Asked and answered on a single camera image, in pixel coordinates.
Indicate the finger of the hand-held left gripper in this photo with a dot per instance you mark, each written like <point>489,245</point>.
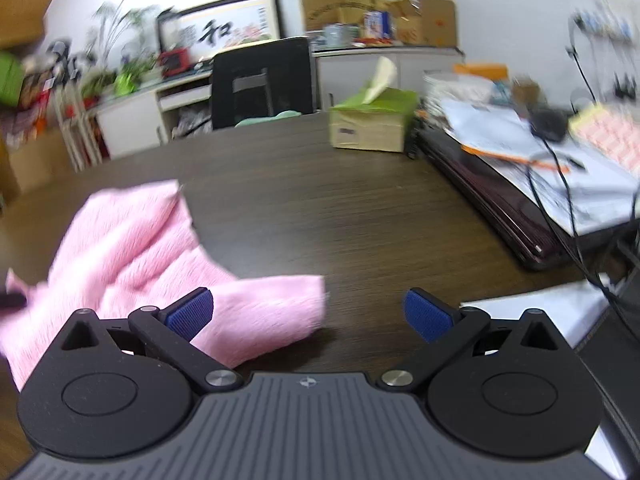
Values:
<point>11,292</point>

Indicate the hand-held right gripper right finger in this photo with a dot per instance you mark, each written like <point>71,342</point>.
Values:
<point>425,315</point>

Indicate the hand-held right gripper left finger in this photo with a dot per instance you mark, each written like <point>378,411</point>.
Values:
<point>192,312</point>

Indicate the pink towel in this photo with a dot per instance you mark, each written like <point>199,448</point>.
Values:
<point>130,260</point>

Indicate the white paper sheet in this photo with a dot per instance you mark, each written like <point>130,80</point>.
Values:
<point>540,317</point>

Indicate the dark red laptop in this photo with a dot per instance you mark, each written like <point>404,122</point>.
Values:
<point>500,210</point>

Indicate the white shelf rack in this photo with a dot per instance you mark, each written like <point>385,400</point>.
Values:
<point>80,125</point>

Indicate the pile of white papers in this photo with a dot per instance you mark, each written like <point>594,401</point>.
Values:
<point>505,135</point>

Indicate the green tissue box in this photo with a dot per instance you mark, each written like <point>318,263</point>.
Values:
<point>372,120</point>

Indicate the light green seat cushion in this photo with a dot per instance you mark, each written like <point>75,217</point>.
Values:
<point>267,118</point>

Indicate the black pen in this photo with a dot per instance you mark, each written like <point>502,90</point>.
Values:
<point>570,160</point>

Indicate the bright green bag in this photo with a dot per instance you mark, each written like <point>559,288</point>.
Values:
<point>9,80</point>

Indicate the black computer mouse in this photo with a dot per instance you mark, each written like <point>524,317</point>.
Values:
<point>547,124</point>

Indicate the black office chair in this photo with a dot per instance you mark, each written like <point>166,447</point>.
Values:
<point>262,80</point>

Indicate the orange envelope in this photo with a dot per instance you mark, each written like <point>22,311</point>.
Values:
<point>480,71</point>

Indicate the red appliance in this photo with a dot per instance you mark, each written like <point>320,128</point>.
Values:
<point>175,61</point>

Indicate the white cabinet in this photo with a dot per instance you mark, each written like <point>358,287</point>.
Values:
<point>350,72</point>

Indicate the pink keyboard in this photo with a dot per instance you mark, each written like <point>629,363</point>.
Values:
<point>607,132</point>

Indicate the green potted plant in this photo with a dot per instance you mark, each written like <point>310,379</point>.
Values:
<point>125,60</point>

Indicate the framed calligraphy picture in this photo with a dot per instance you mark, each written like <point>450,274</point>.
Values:
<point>225,27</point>

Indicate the tall cardboard box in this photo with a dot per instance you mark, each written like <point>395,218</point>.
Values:
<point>432,22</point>

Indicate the large brown cardboard box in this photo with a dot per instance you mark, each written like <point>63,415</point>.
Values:
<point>25,0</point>

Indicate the blue and white carton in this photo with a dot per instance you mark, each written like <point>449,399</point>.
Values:
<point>376,25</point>

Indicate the flat cardboard box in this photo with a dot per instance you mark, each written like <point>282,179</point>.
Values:
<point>340,7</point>

